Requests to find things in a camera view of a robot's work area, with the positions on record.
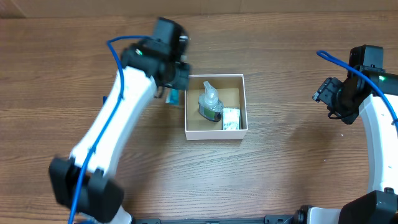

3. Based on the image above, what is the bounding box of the blue toothpaste tube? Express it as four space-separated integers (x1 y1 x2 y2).
165 89 180 106

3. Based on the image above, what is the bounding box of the clear pump bottle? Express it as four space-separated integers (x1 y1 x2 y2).
198 81 224 122

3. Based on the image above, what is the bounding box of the green white packet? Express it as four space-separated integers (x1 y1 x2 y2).
223 108 241 131

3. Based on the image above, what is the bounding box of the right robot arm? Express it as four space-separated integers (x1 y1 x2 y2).
290 75 397 223

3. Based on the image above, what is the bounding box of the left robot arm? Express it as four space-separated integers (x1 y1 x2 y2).
49 39 190 223

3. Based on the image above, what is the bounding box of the white cardboard box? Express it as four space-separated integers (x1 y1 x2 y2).
184 74 248 140

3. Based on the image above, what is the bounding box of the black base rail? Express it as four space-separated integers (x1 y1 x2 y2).
132 215 294 224

